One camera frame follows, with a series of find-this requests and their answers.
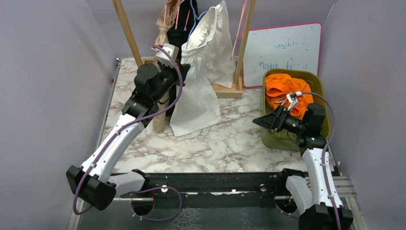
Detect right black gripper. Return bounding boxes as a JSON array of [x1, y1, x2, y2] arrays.
[[253, 104, 307, 134]]

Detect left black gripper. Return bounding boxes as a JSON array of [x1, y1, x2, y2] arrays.
[[153, 58, 191, 102]]

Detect olive green plastic bin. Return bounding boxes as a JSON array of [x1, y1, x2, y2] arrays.
[[253, 69, 333, 151]]

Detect orange shorts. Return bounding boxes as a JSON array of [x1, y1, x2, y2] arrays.
[[265, 73, 314, 119]]

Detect white shorts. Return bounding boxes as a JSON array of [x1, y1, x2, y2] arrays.
[[169, 0, 236, 137]]

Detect blue wire hanger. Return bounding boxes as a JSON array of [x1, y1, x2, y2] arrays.
[[182, 0, 214, 50]]

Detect pink framed whiteboard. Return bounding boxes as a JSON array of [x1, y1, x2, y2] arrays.
[[242, 23, 322, 88]]

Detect pink wire hanger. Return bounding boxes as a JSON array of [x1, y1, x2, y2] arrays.
[[230, 0, 248, 59]]

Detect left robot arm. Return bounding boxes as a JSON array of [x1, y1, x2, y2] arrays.
[[66, 63, 191, 215]]

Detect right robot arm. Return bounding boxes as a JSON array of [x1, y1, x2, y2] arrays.
[[252, 103, 353, 230]]

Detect pink hanger of black shorts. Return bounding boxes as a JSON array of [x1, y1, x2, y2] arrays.
[[174, 0, 191, 31]]

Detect black shorts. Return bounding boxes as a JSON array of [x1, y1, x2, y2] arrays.
[[167, 0, 198, 60]]

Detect beige shorts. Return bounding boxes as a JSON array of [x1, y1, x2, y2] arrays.
[[153, 0, 179, 133]]

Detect wooden clothes rack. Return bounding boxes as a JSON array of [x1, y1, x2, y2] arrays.
[[112, 0, 256, 99]]

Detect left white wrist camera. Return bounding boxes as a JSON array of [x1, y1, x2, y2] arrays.
[[155, 43, 179, 68]]

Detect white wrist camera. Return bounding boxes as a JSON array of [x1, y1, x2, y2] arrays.
[[155, 43, 179, 68], [286, 91, 303, 111]]

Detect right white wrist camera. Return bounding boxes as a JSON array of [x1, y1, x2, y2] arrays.
[[286, 91, 303, 111]]

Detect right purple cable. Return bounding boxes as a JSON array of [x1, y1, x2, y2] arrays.
[[301, 92, 342, 230]]

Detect purple cable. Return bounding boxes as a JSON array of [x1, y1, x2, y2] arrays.
[[301, 92, 342, 230], [72, 45, 185, 217]]

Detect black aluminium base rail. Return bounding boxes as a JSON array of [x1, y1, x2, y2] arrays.
[[76, 171, 356, 210]]

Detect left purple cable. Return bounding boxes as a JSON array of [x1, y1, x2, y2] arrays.
[[72, 45, 185, 217]]

